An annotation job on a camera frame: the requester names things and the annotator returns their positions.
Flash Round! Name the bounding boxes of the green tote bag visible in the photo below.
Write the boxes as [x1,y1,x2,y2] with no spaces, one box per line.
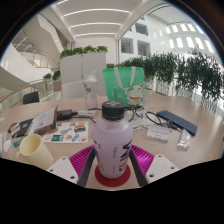
[102,66,147,108]

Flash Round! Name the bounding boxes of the small clear plastic packet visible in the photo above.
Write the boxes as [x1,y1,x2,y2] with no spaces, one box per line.
[176,128,193,150]

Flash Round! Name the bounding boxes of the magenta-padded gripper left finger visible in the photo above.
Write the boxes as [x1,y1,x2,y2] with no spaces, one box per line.
[45,144,98,188]

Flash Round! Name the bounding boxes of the purple drink bottle black cap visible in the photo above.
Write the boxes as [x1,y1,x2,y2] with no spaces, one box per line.
[92,100,134,180]

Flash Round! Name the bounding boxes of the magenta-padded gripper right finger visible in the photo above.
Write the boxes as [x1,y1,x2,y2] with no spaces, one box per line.
[128,143,181,188]

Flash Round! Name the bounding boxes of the white printed card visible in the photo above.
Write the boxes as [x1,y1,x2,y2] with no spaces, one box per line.
[145,124,173,143]

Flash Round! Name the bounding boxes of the white cabinet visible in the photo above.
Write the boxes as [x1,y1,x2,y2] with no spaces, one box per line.
[59,51,108,98]

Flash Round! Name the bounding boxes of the green plants in planter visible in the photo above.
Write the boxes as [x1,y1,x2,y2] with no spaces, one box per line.
[42,69,63,82]

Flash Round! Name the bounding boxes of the tangled black cables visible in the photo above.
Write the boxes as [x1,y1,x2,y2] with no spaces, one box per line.
[124,105,165,130]

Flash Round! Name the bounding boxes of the clear plastic water bottle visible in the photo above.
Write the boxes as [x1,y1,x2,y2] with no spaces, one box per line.
[82,69,99,110]

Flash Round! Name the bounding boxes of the colourful sticker sheet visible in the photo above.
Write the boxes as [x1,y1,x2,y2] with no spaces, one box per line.
[41,120,90,144]

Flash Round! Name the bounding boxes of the small blue object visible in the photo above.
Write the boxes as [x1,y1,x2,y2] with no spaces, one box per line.
[12,136,25,148]

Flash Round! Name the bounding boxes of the white chair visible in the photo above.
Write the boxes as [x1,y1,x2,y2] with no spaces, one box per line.
[61,80,88,99]

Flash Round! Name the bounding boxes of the green plant hedge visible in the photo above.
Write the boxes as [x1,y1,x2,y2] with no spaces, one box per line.
[113,49,224,111]

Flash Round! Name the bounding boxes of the small black pouch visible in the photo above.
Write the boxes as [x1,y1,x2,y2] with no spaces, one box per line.
[56,109,79,121]

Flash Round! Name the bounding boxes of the pale yellow mug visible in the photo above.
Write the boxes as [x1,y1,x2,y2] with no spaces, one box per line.
[15,133,55,170]

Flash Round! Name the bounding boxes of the black chair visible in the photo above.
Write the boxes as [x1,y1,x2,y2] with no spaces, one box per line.
[22,90,41,106]

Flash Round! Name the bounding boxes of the flat round red coaster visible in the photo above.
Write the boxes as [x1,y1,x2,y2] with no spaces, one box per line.
[94,163,132,188]

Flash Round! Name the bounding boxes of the green plants atop cabinet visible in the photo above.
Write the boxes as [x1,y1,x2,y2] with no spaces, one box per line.
[59,44,109,59]

